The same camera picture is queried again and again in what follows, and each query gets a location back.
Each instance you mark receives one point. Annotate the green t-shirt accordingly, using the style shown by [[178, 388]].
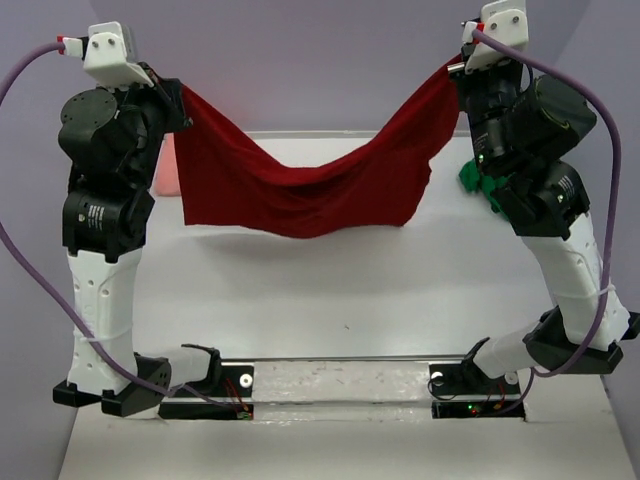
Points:
[[473, 181]]

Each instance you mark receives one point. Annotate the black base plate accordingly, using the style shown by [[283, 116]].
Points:
[[229, 400], [455, 397]]

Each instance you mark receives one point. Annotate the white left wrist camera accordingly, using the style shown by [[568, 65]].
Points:
[[109, 56]]

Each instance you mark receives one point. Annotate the red t-shirt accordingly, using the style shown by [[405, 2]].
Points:
[[227, 179]]

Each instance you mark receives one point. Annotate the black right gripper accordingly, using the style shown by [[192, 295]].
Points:
[[469, 81]]

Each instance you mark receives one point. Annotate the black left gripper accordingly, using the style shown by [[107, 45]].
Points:
[[166, 92]]

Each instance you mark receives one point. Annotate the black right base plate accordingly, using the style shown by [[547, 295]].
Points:
[[455, 397]]

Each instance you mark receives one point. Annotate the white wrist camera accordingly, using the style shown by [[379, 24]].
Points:
[[109, 56], [504, 21]]

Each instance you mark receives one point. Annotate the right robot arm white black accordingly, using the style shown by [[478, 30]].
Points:
[[520, 135]]

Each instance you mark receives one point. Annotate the folded pink t-shirt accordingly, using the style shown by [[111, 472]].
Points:
[[166, 182]]

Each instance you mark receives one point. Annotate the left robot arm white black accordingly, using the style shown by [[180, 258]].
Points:
[[113, 137]]

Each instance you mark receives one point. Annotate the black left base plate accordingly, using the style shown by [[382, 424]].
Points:
[[229, 400]]

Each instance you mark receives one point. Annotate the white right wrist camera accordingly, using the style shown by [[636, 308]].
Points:
[[504, 21]]

